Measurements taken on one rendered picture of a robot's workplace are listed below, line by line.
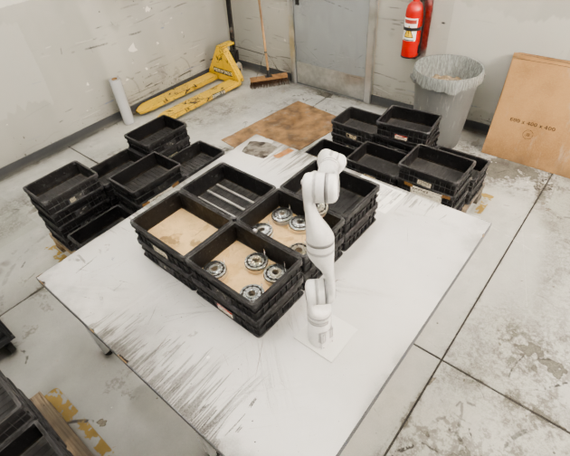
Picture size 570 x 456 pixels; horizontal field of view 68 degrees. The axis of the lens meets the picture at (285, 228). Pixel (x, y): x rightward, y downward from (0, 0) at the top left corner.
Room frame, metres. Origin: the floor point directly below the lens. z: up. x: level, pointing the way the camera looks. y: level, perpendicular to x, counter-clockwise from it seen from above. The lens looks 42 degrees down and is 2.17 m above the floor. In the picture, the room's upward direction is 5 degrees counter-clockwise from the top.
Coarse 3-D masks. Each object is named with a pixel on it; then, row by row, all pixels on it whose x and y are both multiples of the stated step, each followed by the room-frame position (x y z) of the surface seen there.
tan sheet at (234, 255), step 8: (232, 248) 1.36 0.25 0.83; (240, 248) 1.36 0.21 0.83; (248, 248) 1.35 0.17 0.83; (224, 256) 1.31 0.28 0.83; (232, 256) 1.31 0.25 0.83; (240, 256) 1.31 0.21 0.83; (232, 264) 1.26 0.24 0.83; (240, 264) 1.26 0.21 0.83; (232, 272) 1.21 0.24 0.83; (240, 272) 1.21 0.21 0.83; (248, 272) 1.20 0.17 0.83; (224, 280) 1.17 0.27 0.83; (232, 280) 1.17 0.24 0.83; (240, 280) 1.16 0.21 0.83; (248, 280) 1.16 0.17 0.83; (256, 280) 1.15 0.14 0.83; (232, 288) 1.13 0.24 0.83; (240, 288) 1.12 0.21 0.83; (264, 288) 1.11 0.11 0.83
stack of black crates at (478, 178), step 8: (456, 152) 2.64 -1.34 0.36; (480, 160) 2.51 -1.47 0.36; (488, 160) 2.48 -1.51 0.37; (480, 168) 2.50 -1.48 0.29; (472, 176) 2.44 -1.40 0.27; (480, 176) 2.37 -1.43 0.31; (472, 184) 2.28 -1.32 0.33; (480, 184) 2.43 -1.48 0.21; (472, 192) 2.27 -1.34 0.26; (464, 200) 2.29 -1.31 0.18
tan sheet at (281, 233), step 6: (270, 216) 1.56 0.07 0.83; (264, 222) 1.52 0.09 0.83; (270, 222) 1.52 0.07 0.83; (276, 228) 1.47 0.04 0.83; (282, 228) 1.46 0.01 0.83; (288, 228) 1.46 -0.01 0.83; (276, 234) 1.42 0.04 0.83; (282, 234) 1.42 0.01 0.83; (288, 234) 1.42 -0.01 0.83; (294, 234) 1.41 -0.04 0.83; (300, 234) 1.41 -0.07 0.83; (282, 240) 1.38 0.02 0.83; (288, 240) 1.38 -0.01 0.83; (294, 240) 1.38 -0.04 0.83; (300, 240) 1.37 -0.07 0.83; (288, 246) 1.34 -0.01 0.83
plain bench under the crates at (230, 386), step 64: (128, 256) 1.50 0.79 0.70; (384, 256) 1.34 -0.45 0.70; (448, 256) 1.31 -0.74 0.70; (128, 320) 1.11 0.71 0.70; (192, 320) 1.08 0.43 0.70; (384, 320) 0.99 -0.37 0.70; (192, 384) 0.79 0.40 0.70; (256, 384) 0.77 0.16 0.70; (320, 384) 0.74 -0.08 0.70; (384, 384) 0.72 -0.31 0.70; (256, 448) 0.54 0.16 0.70; (320, 448) 0.52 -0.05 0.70
